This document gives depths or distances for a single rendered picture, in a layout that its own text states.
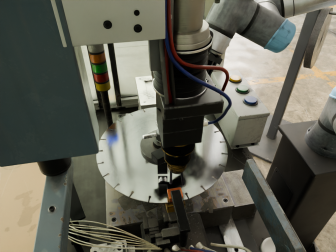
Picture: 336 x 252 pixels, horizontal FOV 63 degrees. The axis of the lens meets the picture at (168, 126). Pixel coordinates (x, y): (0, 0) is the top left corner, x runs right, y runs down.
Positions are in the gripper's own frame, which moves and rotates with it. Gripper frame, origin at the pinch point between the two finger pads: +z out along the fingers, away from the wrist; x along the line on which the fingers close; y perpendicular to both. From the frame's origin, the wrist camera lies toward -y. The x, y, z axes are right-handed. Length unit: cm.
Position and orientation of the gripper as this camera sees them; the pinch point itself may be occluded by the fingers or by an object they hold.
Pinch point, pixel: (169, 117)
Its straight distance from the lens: 73.0
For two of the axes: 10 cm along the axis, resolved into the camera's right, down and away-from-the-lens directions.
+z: -4.3, 8.4, 3.3
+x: 8.6, 2.8, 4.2
